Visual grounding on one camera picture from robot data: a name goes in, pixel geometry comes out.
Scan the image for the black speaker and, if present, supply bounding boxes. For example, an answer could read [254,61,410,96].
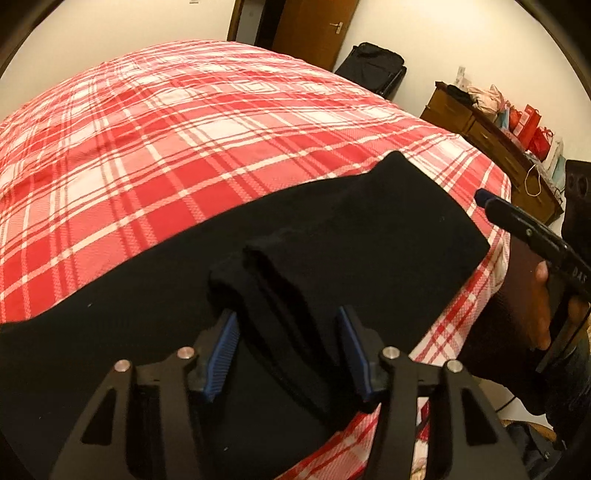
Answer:
[564,159,591,241]

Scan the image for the white gift bag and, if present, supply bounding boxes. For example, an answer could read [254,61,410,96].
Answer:
[547,138,566,171]

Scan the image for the pink cloth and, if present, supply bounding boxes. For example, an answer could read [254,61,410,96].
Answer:
[468,84,506,116]

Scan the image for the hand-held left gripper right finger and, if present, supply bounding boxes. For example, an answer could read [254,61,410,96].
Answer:
[335,305,529,480]

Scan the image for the teal gift bag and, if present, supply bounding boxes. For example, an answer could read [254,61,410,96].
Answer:
[551,154,568,192]

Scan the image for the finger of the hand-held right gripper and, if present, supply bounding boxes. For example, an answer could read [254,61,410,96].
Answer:
[475,188,568,264]

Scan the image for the dark door frame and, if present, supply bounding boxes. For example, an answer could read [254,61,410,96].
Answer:
[226,0,250,43]

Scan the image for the brown wooden door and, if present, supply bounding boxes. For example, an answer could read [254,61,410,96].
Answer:
[272,0,360,72]

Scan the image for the wooden dresser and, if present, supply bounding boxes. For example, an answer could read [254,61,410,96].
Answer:
[420,82,565,225]

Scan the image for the red gift bag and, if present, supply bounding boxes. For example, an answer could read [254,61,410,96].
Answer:
[529,127,555,160]
[515,105,541,148]

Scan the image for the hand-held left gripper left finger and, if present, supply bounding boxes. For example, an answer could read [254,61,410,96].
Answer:
[48,308,241,480]

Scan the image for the bed with red plaid sheet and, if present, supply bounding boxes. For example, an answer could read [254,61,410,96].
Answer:
[0,39,513,480]

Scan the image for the black suitcase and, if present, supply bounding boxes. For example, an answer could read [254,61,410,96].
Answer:
[333,42,408,101]

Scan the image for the black pants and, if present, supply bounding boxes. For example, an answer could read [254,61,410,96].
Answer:
[0,151,491,480]

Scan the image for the white cord loop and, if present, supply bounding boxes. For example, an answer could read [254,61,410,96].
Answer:
[524,164,546,197]

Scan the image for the person's right hand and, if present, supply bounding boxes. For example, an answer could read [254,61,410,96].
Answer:
[531,260,591,352]

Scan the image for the dark cloth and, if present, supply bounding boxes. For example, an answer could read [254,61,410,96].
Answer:
[445,84,476,104]

